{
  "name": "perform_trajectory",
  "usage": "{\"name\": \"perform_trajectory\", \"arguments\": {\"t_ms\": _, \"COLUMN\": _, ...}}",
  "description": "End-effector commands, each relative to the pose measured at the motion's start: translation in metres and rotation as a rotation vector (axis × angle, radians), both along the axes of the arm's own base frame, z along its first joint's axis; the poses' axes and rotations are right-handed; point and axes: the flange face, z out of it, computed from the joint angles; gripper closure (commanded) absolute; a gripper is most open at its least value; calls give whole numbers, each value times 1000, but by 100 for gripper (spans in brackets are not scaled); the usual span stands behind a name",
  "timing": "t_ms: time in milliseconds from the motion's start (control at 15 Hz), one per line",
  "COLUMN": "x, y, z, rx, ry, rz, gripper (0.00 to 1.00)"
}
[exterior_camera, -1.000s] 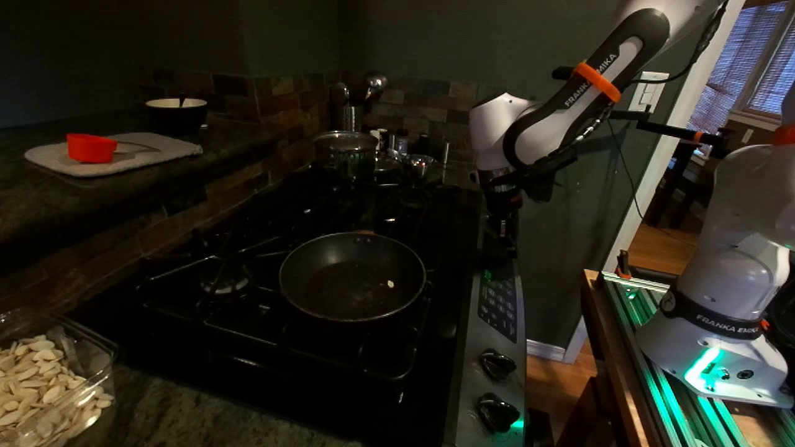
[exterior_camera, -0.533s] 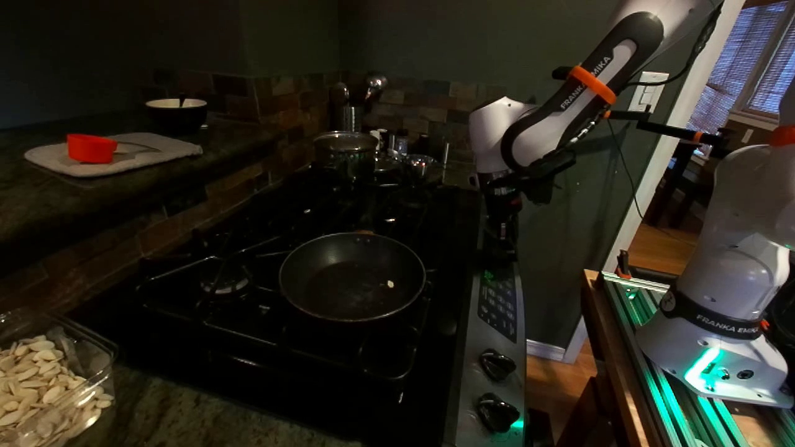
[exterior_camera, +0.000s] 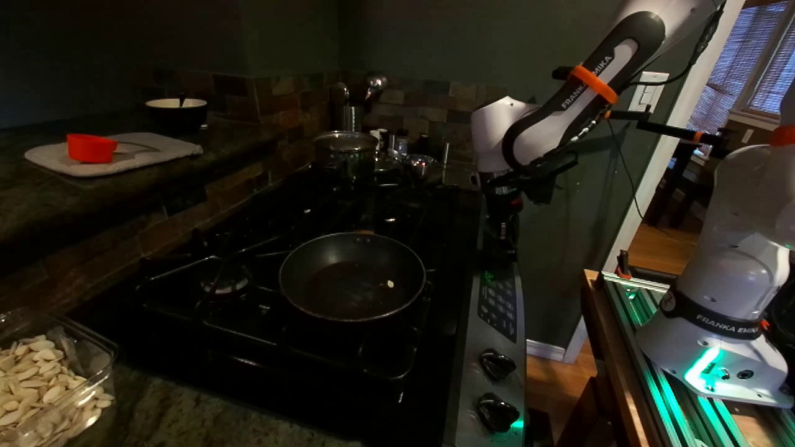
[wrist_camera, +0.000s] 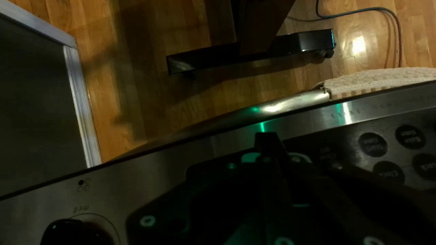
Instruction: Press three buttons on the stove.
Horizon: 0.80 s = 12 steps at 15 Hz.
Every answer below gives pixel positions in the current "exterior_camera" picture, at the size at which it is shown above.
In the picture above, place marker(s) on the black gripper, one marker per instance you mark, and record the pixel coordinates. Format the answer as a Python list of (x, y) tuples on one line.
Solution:
[(502, 211)]

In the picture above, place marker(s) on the stove button control panel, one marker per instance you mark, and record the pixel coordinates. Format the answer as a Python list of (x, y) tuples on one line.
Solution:
[(500, 306)]

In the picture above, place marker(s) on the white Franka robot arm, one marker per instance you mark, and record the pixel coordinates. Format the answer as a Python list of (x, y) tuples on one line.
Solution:
[(736, 263)]

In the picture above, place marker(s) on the black stove knob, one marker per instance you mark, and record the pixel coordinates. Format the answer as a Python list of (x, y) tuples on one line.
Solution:
[(497, 411), (494, 364)]

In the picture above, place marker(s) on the black gas stove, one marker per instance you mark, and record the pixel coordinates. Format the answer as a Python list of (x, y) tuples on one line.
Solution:
[(330, 349)]

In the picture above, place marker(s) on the shiny steel kettle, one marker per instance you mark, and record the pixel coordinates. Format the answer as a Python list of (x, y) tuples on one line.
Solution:
[(405, 163)]

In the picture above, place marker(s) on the black frying pan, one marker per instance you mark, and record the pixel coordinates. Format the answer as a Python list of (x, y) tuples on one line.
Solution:
[(351, 276)]

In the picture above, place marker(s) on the robot mounting cart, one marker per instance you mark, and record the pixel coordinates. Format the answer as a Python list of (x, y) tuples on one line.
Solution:
[(629, 349)]

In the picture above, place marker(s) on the steel pot with lid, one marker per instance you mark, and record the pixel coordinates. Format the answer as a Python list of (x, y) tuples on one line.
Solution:
[(344, 149)]

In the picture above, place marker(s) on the steel utensil holder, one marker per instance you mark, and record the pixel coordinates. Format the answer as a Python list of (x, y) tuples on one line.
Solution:
[(351, 118)]

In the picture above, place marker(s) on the steel ladle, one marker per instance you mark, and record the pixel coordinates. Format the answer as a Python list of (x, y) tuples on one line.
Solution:
[(376, 86)]

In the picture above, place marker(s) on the black rod with orange mark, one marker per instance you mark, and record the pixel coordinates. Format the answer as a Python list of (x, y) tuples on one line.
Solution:
[(678, 128)]

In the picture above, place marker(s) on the dark kitchen utensil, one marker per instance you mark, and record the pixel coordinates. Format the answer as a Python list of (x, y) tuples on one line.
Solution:
[(344, 92)]

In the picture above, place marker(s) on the round gas burner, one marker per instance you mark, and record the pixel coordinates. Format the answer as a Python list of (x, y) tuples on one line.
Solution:
[(223, 276)]

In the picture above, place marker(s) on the window with white blinds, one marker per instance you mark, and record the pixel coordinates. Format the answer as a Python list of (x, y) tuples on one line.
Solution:
[(771, 76)]

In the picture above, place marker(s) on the black bowl white inside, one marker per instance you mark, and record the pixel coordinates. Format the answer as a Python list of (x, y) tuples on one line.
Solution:
[(175, 112)]

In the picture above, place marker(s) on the white cutting board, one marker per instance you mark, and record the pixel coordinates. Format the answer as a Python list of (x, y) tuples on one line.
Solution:
[(157, 149)]

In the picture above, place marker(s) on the clear glass container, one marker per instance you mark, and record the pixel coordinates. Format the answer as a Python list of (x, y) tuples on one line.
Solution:
[(100, 355)]

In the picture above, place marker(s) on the red measuring cup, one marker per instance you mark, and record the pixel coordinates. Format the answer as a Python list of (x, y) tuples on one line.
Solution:
[(89, 148)]

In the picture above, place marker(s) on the pale sliced food pieces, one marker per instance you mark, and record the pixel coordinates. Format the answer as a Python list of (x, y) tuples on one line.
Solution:
[(39, 388)]

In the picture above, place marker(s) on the white door frame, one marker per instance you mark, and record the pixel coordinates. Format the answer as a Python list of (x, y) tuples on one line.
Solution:
[(661, 183)]

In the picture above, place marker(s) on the white light switch plate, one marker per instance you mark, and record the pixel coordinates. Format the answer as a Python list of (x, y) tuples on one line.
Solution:
[(649, 92)]

